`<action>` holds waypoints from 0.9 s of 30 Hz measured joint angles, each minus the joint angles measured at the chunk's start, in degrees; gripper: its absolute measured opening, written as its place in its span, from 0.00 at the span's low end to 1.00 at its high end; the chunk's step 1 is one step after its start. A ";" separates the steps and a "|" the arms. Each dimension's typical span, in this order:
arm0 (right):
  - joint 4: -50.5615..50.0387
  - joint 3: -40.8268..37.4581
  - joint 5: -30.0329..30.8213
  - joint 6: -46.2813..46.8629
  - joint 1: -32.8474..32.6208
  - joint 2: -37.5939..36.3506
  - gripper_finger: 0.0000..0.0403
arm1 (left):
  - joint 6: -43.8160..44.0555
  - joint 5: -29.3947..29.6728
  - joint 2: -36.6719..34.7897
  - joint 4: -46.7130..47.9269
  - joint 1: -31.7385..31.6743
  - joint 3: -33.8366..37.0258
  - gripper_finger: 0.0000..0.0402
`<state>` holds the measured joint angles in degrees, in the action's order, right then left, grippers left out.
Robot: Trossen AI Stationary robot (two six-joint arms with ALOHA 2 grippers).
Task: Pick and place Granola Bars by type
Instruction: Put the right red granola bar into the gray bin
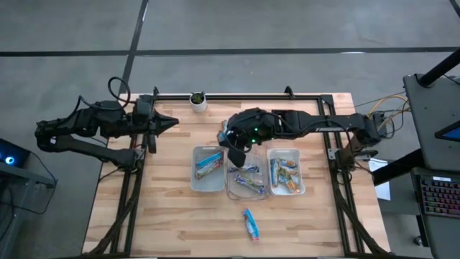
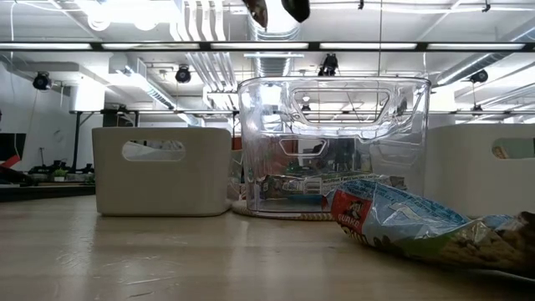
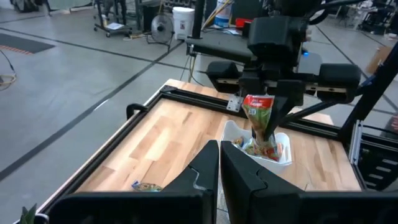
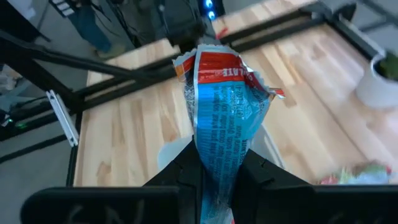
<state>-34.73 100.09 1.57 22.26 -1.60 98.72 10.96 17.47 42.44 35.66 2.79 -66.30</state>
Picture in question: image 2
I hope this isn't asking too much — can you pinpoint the blue-ended Quaker granola bar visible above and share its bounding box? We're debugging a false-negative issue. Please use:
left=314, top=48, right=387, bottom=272
left=258, top=173, right=409, bottom=207

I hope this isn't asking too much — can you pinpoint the black machine part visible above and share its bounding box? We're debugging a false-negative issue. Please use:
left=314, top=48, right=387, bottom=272
left=0, top=166, right=38, bottom=188

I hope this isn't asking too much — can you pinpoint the thin black hanging cable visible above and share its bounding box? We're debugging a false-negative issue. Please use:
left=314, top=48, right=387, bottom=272
left=378, top=0, right=383, bottom=79

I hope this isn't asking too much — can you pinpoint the clear plastic bin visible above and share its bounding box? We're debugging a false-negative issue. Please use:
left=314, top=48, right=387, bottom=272
left=237, top=76, right=432, bottom=219

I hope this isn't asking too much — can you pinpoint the black overhead frame beam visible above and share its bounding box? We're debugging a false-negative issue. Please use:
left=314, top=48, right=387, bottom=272
left=0, top=40, right=535, bottom=54

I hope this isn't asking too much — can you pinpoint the white plastic bin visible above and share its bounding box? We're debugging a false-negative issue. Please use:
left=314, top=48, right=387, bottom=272
left=424, top=123, right=535, bottom=218

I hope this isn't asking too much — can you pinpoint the light grey plastic bin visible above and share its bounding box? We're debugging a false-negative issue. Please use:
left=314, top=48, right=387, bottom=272
left=90, top=126, right=234, bottom=217

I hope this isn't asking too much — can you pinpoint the black frame rail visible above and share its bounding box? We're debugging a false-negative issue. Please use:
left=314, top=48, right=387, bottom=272
left=0, top=182, right=97, bottom=202

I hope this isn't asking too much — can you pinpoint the black overhead camera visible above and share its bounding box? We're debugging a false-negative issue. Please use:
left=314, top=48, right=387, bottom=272
left=318, top=52, right=340, bottom=77

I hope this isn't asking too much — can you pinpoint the black monitor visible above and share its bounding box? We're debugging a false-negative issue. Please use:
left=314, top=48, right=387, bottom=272
left=0, top=132, right=27, bottom=162

